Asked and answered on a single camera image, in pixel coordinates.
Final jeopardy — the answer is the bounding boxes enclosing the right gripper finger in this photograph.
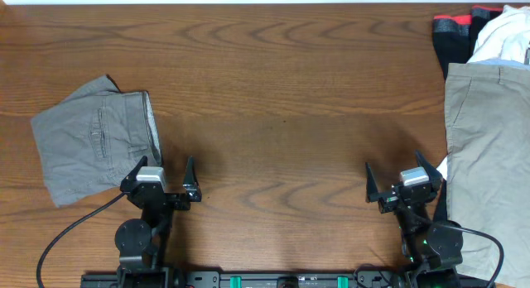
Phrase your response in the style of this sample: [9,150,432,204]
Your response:
[415,150,443,185]
[365,162,378,196]

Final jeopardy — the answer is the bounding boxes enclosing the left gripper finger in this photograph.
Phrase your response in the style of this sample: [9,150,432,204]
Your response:
[182,156,198,189]
[122,156,147,187]

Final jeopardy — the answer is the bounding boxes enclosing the khaki shorts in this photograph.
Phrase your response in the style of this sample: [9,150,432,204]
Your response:
[445,64,529,287]

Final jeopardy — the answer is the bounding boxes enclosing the black garment with red band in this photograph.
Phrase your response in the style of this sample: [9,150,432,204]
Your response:
[432,5,503,79]

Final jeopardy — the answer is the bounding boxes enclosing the white shirt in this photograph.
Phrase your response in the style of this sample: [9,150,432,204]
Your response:
[468,5,529,65]

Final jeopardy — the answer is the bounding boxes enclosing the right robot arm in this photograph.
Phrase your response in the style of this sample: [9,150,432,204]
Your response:
[365,151,463,287]

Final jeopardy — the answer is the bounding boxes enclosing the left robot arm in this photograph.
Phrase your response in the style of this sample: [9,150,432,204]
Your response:
[114,156,202,288]

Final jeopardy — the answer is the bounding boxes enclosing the folded grey shorts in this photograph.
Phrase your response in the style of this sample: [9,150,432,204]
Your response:
[31,75,162,207]

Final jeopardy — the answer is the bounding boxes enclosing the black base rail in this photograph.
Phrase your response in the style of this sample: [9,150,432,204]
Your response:
[80,270,496,288]

